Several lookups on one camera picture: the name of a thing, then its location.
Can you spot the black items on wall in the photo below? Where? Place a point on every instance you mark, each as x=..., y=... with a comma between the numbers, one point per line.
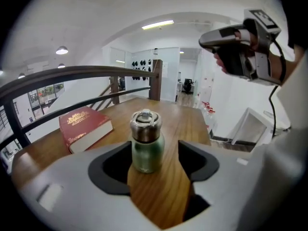
x=142, y=68

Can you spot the person's right forearm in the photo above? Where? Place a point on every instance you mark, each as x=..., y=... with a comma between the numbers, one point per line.
x=292, y=61

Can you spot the silver steel cup lid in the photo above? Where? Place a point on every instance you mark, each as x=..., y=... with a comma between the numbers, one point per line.
x=145, y=126

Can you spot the dark metal railing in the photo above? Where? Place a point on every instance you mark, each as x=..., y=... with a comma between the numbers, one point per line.
x=72, y=72

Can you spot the person's right hand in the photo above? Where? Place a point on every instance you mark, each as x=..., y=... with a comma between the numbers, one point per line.
x=231, y=61

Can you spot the red hardcover book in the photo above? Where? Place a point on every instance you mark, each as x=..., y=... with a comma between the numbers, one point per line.
x=83, y=126

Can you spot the person's white shirt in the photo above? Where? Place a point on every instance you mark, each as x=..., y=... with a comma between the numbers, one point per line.
x=286, y=157

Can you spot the green travel cup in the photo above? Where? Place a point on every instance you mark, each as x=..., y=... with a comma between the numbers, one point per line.
x=147, y=156

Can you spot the fluorescent ceiling light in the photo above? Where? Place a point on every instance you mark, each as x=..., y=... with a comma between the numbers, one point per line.
x=157, y=24

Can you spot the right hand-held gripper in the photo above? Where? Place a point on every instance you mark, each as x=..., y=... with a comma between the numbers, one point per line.
x=263, y=64

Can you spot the wooden railing post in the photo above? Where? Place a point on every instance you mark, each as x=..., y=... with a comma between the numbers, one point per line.
x=156, y=80

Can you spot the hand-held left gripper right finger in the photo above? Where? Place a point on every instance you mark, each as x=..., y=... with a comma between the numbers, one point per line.
x=223, y=189

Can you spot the white side table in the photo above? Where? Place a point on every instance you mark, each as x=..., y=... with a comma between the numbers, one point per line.
x=250, y=126

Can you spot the round pendant lamp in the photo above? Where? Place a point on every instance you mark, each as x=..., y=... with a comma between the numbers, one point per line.
x=21, y=75
x=61, y=50
x=61, y=66

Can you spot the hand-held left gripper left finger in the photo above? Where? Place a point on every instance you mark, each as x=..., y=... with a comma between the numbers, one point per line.
x=72, y=196

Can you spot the black office chair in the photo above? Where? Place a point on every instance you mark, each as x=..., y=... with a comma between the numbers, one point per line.
x=187, y=84

